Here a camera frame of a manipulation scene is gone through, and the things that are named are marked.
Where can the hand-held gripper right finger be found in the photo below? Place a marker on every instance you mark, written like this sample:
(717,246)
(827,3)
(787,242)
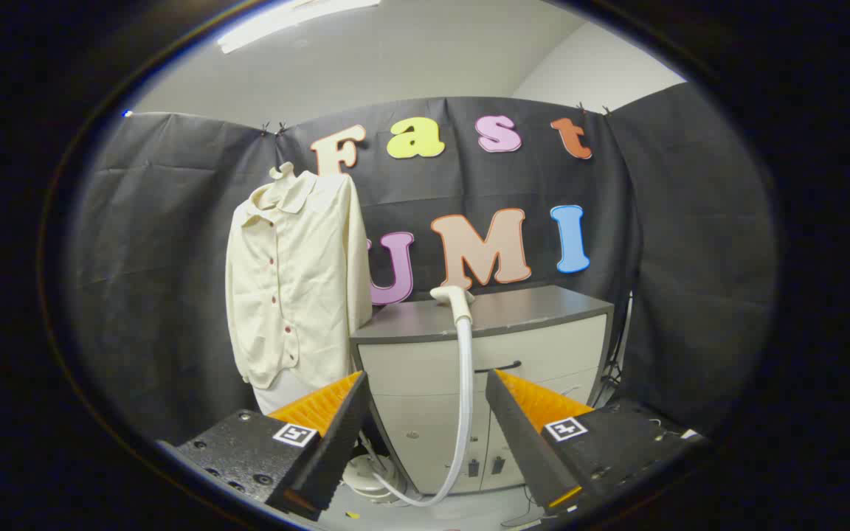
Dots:
(524,442)

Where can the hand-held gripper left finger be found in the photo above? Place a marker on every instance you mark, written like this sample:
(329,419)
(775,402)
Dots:
(336,450)

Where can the white garment steamer base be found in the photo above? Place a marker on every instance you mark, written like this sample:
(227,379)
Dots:
(362,476)

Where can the cream button shirt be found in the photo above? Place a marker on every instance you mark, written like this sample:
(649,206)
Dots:
(307,280)

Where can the white cabinet with grey top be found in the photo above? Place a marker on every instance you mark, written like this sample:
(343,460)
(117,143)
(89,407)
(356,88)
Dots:
(410,369)

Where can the cream hanger hook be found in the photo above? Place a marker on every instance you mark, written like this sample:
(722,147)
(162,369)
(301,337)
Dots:
(282,171)

